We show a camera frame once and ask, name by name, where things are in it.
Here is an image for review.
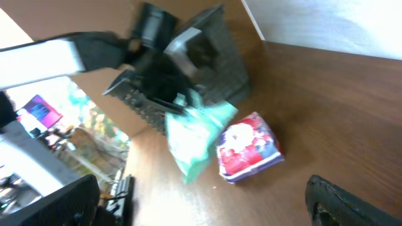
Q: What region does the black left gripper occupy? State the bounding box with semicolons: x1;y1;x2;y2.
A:
125;50;192;104

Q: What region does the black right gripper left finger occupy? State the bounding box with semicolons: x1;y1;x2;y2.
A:
1;175;100;226

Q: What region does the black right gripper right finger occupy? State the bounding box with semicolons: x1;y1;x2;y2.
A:
305;175;401;226

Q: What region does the teal toilet tissue pack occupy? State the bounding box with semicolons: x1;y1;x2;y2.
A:
165;90;237;183

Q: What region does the red purple tissue pack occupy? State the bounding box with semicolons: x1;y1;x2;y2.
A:
216;112;285;184

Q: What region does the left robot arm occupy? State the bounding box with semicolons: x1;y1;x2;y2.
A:
1;31;193;109

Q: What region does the black keyboard in background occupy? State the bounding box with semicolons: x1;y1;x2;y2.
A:
106;175;135;226

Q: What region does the grey plastic mesh basket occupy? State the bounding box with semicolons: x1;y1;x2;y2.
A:
104;4;249;134

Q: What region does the purple box in background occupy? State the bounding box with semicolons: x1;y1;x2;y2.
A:
23;95;63;129

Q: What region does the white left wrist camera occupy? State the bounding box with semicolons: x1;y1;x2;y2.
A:
130;2;178;51

